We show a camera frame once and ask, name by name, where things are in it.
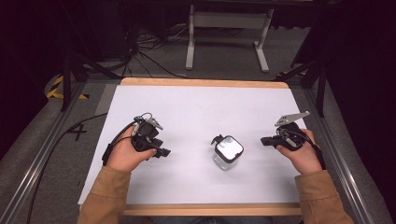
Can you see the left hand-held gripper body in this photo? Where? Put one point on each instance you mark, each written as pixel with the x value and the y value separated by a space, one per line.
pixel 145 134

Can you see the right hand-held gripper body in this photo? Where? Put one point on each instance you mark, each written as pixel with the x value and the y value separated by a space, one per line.
pixel 289 133

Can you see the clear jar with black lid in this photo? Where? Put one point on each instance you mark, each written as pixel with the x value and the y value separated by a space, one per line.
pixel 228 151

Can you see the person's right hand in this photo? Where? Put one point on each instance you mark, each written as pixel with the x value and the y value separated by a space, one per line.
pixel 300 157

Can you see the person's left hand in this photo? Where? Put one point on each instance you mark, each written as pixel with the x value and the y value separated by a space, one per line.
pixel 126 154

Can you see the white table mat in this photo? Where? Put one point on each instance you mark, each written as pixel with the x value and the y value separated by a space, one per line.
pixel 193 143

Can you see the black tripod stand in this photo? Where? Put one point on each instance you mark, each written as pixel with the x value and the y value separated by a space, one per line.
pixel 77 62
pixel 311 71

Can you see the yellow black hazard tape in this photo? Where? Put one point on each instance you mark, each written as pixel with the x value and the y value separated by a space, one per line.
pixel 60 90

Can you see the white metal stand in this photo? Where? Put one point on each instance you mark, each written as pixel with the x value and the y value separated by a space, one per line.
pixel 229 34

